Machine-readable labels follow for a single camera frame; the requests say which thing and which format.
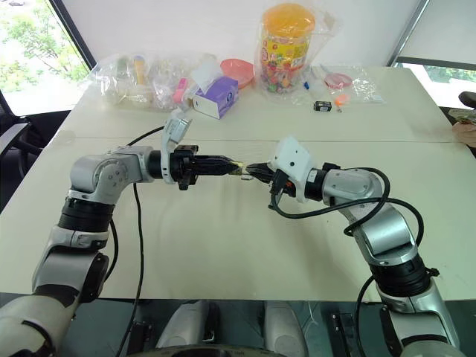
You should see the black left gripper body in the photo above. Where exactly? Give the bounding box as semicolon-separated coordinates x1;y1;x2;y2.
169;144;200;192

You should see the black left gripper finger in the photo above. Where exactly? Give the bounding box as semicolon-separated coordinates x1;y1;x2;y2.
195;165;234;177
195;155;235;167

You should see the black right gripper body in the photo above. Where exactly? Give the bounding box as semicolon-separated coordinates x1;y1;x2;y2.
266;169;298;210

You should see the purple tissue box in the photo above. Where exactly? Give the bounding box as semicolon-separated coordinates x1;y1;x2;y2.
192;75;240;121

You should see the pink small packet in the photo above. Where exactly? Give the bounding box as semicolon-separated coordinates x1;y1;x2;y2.
172;77;189;105

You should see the clear plastic bag with trinkets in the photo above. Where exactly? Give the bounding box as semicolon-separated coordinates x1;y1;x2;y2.
150;51;221;112

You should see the pink plastic bowl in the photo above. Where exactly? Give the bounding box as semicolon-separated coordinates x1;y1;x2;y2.
219;58;256;91

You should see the yellow bottle with purple cap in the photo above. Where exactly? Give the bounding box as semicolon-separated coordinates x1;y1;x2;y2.
132;54;148;87

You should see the clear plastic bag with bottles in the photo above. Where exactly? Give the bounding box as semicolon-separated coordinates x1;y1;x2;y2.
78;51;159;111

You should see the candy jar with orange lid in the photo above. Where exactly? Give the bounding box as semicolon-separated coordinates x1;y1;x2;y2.
260;3;317;95

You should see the clear bag with pink disc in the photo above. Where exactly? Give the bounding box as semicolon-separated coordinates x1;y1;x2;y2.
309;63;388;106

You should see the grey rounded robot leg shell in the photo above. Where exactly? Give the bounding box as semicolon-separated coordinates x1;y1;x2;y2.
263;300;310;357
155;300;221;351

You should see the clear bag around candy jar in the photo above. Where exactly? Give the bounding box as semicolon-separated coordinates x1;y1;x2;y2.
254;1;346;109

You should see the black office chair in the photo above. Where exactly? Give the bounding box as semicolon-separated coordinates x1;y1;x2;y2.
0;88;72;213

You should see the dark rounded robot torso rim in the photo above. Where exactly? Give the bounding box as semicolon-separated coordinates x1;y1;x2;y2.
122;343;284;357

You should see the brown paper bag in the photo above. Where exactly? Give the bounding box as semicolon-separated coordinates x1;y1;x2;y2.
451;110;476;149

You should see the black chair armrest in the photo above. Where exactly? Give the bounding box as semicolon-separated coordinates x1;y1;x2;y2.
438;90;476;127

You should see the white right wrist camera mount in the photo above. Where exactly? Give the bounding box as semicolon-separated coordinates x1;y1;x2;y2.
268;136;318;204

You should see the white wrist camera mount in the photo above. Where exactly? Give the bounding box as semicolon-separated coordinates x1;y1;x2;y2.
268;136;318;204
160;117;193;185

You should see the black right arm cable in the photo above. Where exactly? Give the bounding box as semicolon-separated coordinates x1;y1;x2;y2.
267;167;425;357

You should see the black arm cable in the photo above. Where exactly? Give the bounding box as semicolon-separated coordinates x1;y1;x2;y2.
114;125;167;357
267;167;425;357

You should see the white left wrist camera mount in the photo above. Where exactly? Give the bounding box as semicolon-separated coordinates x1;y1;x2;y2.
160;117;193;185

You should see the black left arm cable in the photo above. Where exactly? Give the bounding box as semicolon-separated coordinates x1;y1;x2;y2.
114;125;167;357

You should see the dark window frame post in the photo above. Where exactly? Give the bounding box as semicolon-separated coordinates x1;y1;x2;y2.
48;0;100;71

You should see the grey window frame post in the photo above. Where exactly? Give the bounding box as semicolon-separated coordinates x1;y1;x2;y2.
384;0;431;68

